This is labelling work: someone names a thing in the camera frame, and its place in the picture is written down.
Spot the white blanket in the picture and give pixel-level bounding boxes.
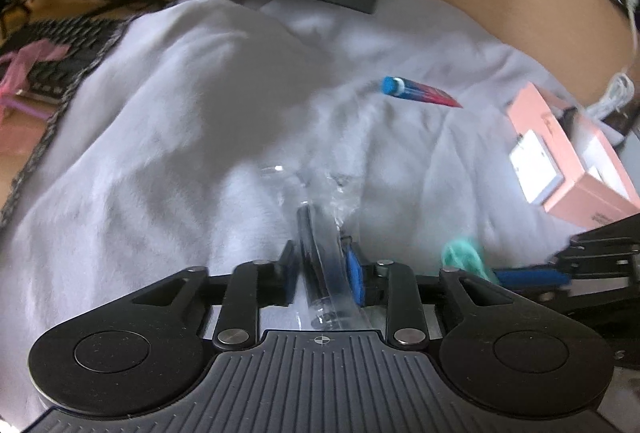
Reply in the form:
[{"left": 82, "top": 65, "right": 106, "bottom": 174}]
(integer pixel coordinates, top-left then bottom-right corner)
[{"left": 0, "top": 0, "right": 640, "bottom": 433}]

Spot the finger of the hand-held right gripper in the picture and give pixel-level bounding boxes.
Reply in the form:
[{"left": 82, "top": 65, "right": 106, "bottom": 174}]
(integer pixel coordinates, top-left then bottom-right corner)
[
  {"left": 492, "top": 243, "right": 640, "bottom": 289},
  {"left": 566, "top": 213, "right": 640, "bottom": 248}
]

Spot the pink cardboard box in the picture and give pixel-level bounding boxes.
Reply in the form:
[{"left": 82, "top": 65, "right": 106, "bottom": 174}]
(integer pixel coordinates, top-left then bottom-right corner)
[{"left": 504, "top": 82, "right": 640, "bottom": 232}]

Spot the black keyboard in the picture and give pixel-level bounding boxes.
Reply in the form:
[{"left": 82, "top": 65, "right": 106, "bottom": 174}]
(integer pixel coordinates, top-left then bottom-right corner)
[{"left": 17, "top": 17, "right": 132, "bottom": 100}]

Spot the purple pen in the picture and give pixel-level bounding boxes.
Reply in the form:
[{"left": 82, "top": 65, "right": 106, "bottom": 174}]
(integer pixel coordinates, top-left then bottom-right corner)
[{"left": 4, "top": 95, "right": 55, "bottom": 120}]

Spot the white plastic case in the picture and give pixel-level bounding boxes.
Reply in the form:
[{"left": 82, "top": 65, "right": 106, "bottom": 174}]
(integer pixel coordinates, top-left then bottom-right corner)
[{"left": 509, "top": 132, "right": 562, "bottom": 207}]

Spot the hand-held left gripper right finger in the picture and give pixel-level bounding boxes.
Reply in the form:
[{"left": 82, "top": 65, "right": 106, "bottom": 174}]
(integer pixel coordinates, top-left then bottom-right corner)
[{"left": 342, "top": 243, "right": 507, "bottom": 348}]

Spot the blue and red tube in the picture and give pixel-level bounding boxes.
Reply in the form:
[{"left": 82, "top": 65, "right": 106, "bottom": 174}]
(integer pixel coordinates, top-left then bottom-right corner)
[{"left": 380, "top": 75, "right": 464, "bottom": 109}]

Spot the pink ribbon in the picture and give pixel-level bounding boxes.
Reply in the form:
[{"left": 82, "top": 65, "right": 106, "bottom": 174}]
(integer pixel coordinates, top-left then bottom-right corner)
[{"left": 0, "top": 38, "right": 72, "bottom": 100}]

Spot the grey knitted mat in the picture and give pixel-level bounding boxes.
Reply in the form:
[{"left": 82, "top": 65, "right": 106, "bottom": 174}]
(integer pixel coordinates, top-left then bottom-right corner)
[{"left": 0, "top": 19, "right": 133, "bottom": 230}]

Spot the white cable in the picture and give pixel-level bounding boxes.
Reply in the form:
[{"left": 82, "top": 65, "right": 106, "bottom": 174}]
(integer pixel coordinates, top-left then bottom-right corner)
[{"left": 584, "top": 0, "right": 640, "bottom": 122}]

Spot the clear plastic bag with tube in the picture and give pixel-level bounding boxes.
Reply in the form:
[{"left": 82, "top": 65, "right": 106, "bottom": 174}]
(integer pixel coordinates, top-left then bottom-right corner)
[{"left": 257, "top": 162, "right": 374, "bottom": 332}]

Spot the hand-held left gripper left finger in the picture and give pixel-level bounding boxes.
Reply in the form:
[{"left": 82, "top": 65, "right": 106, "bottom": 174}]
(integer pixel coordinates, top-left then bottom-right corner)
[{"left": 131, "top": 240, "right": 302, "bottom": 350}]

